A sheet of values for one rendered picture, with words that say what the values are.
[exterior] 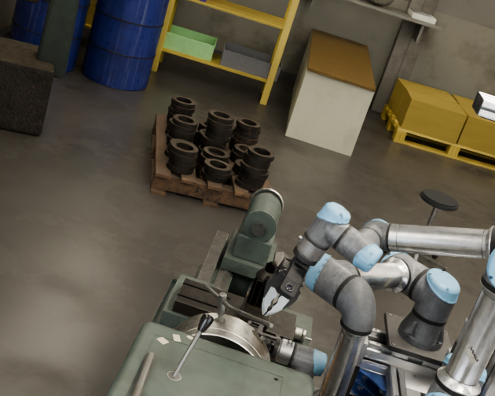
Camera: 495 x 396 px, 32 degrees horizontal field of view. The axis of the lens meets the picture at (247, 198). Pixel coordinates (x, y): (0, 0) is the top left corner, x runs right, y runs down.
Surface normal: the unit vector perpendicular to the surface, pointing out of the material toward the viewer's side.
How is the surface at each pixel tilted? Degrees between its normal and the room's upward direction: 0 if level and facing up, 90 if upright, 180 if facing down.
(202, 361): 0
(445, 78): 90
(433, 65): 90
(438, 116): 90
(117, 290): 0
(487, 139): 90
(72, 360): 0
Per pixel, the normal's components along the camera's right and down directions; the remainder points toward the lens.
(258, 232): -0.13, 0.35
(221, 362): 0.29, -0.88
